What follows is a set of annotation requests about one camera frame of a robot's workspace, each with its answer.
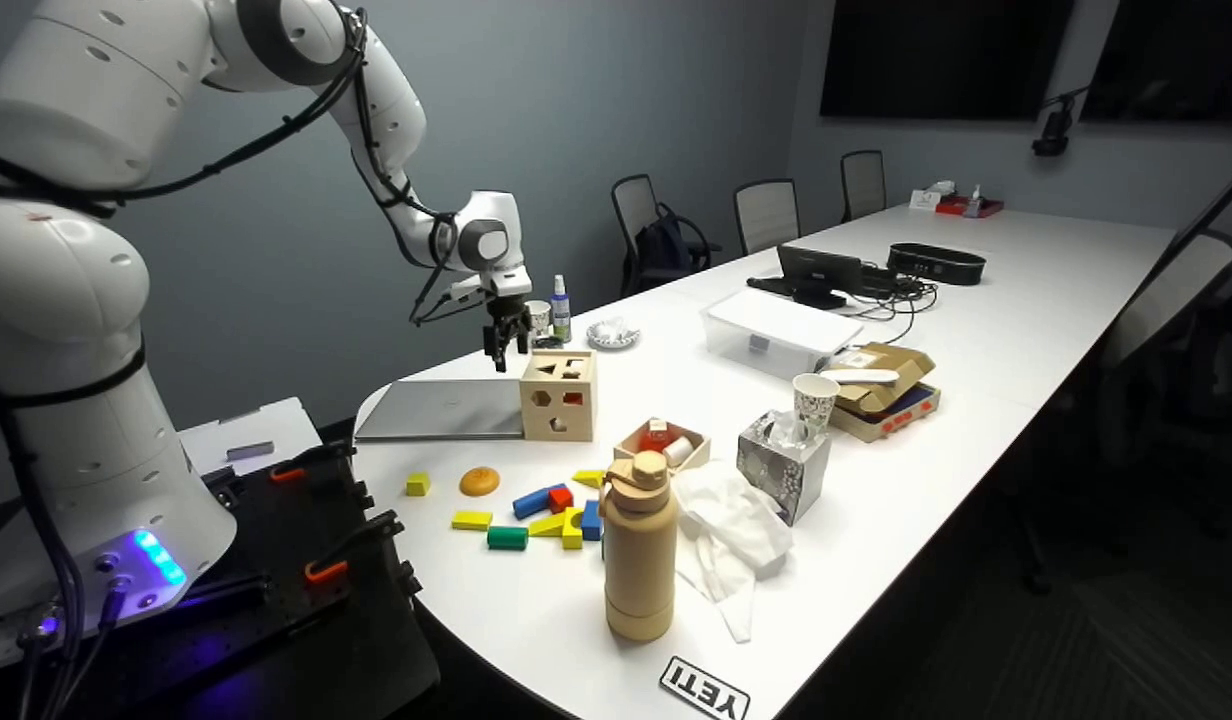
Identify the black backpack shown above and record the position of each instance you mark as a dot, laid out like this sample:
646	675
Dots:
668	244

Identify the yellow block near tray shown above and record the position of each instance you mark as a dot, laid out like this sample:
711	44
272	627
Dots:
563	526

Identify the black chair right side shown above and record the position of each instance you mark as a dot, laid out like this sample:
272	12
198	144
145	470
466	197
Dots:
1155	367

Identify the cardboard box with items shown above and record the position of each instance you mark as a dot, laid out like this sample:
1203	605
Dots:
881	390

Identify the yellow small block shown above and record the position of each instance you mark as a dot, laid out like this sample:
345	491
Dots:
588	476

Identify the yellow cube block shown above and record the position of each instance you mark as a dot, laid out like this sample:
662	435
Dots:
418	487

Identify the grey tissue box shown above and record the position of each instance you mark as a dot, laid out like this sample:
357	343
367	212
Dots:
787	463

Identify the grey office chair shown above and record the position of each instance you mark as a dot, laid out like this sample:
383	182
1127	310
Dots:
860	182
638	206
765	212

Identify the small paper cup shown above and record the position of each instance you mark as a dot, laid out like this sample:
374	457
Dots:
813	401

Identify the red item on table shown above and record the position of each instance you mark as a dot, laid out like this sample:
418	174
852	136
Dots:
943	197

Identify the white crumpled cloth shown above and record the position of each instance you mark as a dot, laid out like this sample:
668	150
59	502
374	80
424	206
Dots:
732	541

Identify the small spray bottle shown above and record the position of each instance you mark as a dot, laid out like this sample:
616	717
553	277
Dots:
563	310

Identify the tan water bottle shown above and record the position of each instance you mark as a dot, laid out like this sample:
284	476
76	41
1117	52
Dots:
640	551

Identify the wall television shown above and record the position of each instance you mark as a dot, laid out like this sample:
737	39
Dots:
943	56

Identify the small wooden tray box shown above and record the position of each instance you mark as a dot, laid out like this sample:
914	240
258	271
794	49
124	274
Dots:
673	440

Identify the white paper cup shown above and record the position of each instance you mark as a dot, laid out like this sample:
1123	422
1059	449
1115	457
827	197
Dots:
540	324

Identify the green block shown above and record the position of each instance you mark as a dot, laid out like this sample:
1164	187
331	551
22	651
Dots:
506	536

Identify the blue long block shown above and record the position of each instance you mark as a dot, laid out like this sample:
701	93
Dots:
533	502

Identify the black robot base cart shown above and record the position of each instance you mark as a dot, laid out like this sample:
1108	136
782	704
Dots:
309	614

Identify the red block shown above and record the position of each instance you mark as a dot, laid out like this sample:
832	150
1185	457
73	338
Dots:
563	499

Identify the wooden shape sorter box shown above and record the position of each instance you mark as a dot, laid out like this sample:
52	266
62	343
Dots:
558	396

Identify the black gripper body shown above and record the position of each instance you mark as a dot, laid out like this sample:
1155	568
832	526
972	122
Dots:
506	317

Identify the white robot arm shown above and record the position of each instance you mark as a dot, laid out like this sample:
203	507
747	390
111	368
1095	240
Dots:
112	522

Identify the orange round disc block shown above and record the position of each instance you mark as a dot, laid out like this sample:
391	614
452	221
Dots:
476	483

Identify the YETI sticker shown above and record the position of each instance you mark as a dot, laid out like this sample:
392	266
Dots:
701	688

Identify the white board with clips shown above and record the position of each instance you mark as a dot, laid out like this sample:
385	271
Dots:
248	440

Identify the yellow rectangular block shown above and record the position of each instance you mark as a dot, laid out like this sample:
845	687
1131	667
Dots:
470	522

